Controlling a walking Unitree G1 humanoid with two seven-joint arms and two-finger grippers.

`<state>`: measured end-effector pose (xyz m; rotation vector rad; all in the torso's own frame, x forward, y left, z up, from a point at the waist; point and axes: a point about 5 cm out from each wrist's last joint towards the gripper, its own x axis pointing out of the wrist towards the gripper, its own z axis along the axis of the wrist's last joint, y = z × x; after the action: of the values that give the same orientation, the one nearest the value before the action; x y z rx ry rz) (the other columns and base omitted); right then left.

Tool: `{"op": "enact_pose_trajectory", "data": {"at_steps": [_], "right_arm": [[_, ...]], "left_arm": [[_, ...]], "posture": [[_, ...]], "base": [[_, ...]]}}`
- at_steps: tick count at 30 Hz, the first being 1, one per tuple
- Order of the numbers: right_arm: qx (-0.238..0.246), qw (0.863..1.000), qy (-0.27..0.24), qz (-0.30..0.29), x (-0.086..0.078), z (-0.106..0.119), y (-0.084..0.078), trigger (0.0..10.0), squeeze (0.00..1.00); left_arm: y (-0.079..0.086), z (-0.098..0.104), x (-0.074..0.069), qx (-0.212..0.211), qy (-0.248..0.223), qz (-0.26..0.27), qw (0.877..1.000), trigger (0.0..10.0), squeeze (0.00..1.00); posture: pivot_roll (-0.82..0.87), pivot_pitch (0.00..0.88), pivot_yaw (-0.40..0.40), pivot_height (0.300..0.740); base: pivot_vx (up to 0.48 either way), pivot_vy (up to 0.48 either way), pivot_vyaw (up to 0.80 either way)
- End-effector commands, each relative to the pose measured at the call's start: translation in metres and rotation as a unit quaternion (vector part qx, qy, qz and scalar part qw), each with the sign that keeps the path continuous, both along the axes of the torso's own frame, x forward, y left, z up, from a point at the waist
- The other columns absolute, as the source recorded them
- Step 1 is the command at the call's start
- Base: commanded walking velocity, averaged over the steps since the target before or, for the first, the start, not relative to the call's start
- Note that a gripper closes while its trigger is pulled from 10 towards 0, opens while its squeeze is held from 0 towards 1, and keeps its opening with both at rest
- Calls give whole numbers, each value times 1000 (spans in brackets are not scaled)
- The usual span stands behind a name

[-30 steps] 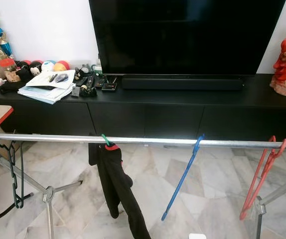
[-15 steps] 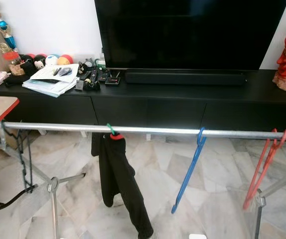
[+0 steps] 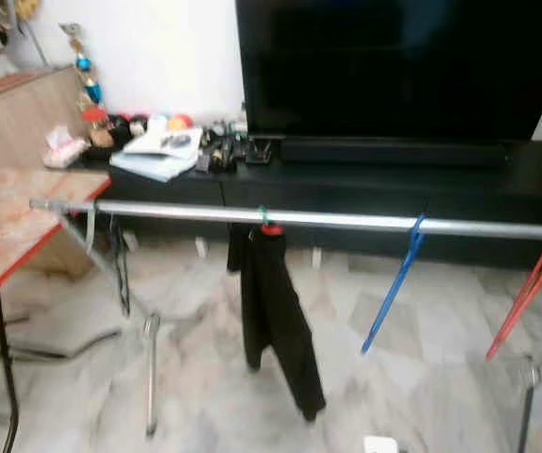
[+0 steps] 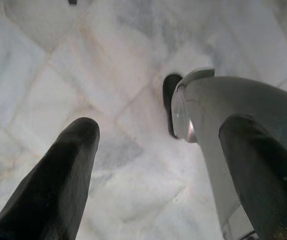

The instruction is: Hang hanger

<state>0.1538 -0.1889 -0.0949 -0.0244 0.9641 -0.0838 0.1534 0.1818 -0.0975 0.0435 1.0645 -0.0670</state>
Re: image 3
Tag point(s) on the red hanger with green hook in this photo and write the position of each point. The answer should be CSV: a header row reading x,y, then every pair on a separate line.
x,y
271,229

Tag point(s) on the blue plastic hanger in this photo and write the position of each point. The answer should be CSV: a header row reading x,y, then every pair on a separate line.
x,y
394,283

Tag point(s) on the silver metal clothes rack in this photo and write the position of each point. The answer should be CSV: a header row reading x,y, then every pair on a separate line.
x,y
167,209

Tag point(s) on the black plastic hanger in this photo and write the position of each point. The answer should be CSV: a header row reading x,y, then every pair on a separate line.
x,y
120,274

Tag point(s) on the black soundbar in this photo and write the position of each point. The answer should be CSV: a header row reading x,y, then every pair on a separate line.
x,y
394,153

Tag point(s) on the stack of white papers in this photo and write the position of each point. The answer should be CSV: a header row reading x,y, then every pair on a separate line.
x,y
158,159

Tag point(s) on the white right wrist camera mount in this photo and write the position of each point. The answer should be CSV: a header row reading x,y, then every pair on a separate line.
x,y
381,445

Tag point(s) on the small black box device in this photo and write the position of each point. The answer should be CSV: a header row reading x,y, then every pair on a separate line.
x,y
259,152

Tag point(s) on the black shirt with FSL print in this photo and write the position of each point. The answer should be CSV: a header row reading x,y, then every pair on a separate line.
x,y
276,321

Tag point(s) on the white blue toy ball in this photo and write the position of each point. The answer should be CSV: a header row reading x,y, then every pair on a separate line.
x,y
158,123

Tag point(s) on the jar with red lid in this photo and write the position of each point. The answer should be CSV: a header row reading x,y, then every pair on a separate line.
x,y
96,125

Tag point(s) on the light wooden cabinet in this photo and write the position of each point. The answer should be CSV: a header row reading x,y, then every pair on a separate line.
x,y
25,113

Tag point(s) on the black flat screen television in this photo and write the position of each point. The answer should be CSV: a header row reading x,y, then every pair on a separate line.
x,y
394,66

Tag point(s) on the black round plush toy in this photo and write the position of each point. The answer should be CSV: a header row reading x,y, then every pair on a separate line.
x,y
118,130

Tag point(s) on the pink tissue packet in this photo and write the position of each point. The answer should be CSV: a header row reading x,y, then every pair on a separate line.
x,y
64,149

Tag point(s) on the gold blue trophy ornament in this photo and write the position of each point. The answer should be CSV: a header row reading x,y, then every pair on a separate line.
x,y
84,64

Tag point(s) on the black television console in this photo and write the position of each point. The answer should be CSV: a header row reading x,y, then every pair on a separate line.
x,y
403,189

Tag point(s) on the red plastic hanger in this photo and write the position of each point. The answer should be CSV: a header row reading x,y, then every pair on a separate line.
x,y
521,304

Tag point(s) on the orange toy ball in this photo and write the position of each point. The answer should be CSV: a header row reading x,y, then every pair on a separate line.
x,y
180,122

